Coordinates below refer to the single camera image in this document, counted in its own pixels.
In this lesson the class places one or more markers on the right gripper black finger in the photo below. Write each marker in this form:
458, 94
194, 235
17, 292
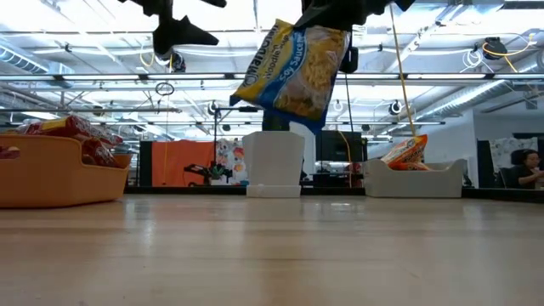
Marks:
349, 59
340, 18

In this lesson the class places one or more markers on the blue soy sauce ramen pack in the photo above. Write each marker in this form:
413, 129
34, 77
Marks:
293, 72

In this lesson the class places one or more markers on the black computer case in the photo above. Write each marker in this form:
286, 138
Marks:
336, 146

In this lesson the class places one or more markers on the green cactus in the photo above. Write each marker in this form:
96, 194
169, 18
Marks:
274, 124

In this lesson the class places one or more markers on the orange partition panel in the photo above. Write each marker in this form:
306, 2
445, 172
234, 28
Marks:
183, 157

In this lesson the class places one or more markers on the white hexagonal plant pot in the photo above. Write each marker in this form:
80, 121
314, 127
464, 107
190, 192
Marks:
272, 161

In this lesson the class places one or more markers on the cartoon poster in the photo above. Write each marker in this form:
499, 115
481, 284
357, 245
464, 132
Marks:
231, 157

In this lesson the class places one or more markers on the light grey plastic bin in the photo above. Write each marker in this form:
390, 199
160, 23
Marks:
412, 183

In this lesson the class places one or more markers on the white patterned board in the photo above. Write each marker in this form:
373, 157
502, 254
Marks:
503, 149

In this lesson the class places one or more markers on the orange plastic bin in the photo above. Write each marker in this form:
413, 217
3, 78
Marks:
55, 178

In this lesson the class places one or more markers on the person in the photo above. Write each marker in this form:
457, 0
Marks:
525, 174

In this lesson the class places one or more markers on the black camera stand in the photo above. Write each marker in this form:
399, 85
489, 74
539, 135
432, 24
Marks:
248, 109

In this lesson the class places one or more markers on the black aluminium table frame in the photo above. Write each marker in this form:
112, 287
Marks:
340, 191

